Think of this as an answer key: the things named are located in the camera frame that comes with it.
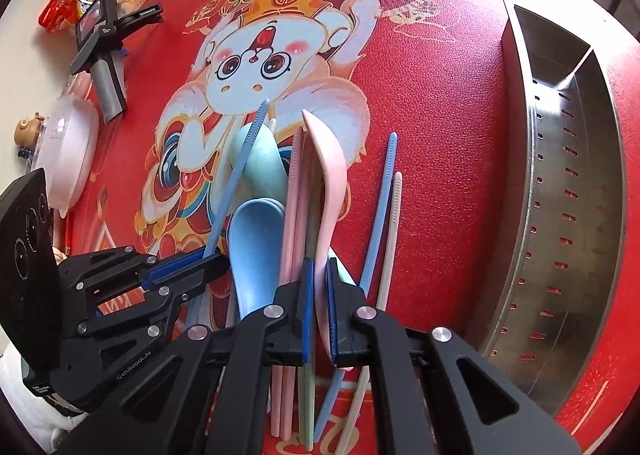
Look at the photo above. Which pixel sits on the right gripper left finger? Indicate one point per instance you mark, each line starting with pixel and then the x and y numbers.
pixel 276 335

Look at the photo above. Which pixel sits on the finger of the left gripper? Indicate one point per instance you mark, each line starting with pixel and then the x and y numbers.
pixel 160 306
pixel 209 268

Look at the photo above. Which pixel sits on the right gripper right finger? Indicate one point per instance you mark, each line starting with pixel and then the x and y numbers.
pixel 361 336

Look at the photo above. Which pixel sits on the pink chopstick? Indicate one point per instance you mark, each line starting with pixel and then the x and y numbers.
pixel 300 225
pixel 282 378

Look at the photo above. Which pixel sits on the white chopstick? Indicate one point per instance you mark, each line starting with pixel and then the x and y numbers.
pixel 381 304

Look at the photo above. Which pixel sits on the blue spoon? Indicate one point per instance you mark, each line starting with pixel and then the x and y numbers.
pixel 255 244

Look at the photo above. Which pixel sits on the green spoon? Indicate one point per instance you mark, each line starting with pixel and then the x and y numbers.
pixel 264 175

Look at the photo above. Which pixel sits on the pink spoon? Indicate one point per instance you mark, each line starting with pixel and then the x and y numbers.
pixel 334 175

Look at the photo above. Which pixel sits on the white lidded pot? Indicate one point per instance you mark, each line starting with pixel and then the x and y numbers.
pixel 67 143

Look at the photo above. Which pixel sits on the stainless steel utensil tray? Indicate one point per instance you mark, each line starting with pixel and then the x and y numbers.
pixel 554 267

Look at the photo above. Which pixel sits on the small brown teapot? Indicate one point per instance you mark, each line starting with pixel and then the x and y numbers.
pixel 27 133

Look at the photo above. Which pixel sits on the red printed table mat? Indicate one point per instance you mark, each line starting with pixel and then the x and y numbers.
pixel 430 70

